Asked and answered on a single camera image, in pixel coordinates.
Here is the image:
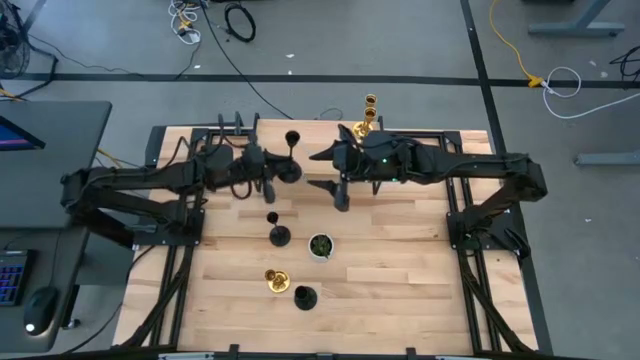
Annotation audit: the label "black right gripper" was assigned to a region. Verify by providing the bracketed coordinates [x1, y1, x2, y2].
[308, 124, 416, 212]

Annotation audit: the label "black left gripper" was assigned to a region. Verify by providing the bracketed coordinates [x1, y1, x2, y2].
[234, 142, 297, 205]

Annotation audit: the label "wooden shelf black metal legs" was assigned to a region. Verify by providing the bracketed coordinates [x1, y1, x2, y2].
[247, 112, 389, 197]

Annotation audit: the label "succulent in white pot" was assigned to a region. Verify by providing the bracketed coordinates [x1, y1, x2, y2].
[307, 232, 335, 263]

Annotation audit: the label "dark grey desk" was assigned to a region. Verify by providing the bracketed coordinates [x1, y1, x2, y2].
[0, 227, 92, 354]
[0, 100, 114, 230]

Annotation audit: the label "computer monitor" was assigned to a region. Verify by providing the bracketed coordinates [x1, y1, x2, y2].
[0, 115, 46, 152]

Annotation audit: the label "grey desk foot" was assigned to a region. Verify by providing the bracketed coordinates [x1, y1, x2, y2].
[573, 151, 640, 167]
[527, 0, 626, 37]

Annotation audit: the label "black computer mouse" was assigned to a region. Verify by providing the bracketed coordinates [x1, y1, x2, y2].
[23, 285, 60, 337]

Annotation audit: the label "black backlit keyboard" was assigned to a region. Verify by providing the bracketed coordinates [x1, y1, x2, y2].
[0, 248, 36, 307]

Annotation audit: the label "black floor fan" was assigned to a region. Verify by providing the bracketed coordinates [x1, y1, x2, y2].
[0, 9, 32, 80]

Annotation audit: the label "long black cable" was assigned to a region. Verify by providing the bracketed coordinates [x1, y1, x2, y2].
[198, 0, 296, 121]

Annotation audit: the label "coiled black cable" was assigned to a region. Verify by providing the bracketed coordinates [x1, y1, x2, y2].
[223, 2, 257, 44]

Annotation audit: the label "white cable bundle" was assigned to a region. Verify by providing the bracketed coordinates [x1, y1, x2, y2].
[168, 0, 202, 46]

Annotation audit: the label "yellow extension cable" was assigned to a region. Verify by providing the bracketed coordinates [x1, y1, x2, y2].
[488, 0, 545, 89]

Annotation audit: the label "white power cable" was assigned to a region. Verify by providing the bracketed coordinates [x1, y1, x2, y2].
[542, 66, 640, 120]

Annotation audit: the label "tangled black cable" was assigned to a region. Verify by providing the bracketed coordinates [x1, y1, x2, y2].
[608, 45, 640, 81]

